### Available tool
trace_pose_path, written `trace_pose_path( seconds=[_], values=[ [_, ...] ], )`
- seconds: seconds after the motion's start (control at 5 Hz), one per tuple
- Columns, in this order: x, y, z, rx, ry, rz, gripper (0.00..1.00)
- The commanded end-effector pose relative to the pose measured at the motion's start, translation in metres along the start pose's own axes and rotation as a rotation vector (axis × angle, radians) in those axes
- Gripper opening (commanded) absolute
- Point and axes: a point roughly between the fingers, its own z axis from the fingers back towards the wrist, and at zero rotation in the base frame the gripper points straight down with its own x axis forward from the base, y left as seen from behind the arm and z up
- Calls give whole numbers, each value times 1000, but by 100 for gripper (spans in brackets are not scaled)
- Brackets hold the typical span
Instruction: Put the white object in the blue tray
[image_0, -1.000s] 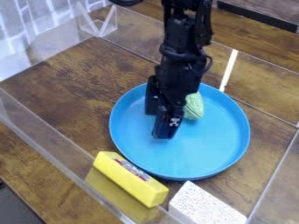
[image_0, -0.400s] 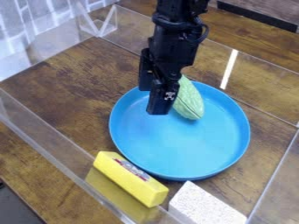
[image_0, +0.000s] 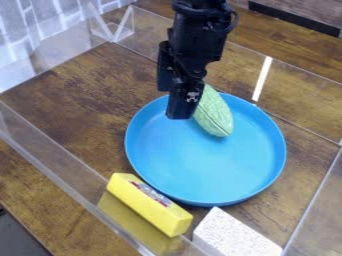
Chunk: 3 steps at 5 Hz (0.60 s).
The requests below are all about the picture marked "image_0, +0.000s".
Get yellow rectangular block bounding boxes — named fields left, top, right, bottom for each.
left=107, top=173, right=193, bottom=238

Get white speckled block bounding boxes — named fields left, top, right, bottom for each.
left=192, top=207, right=282, bottom=256

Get black bar in background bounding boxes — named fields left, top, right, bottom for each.
left=248, top=0, right=342, bottom=38

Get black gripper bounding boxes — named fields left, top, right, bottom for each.
left=156, top=0, right=239, bottom=120

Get round blue tray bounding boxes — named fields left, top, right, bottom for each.
left=124, top=94, right=287, bottom=207

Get clear acrylic enclosure wall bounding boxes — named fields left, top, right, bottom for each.
left=0, top=0, right=342, bottom=256

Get green bumpy gourd toy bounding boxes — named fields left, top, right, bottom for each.
left=193, top=85, right=234, bottom=137

